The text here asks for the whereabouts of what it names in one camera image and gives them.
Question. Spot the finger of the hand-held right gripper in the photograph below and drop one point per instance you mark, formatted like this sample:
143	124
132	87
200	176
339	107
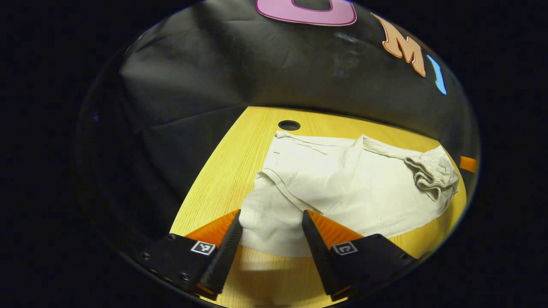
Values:
468	164

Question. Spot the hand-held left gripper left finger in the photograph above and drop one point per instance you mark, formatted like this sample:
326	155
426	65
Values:
224	256

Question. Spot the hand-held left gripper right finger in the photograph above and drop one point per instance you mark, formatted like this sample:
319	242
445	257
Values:
321	256

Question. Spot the white jeans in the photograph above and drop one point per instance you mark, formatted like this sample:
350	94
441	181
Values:
342	188

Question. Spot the black backdrop cloth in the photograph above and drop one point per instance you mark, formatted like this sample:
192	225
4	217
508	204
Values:
192	85

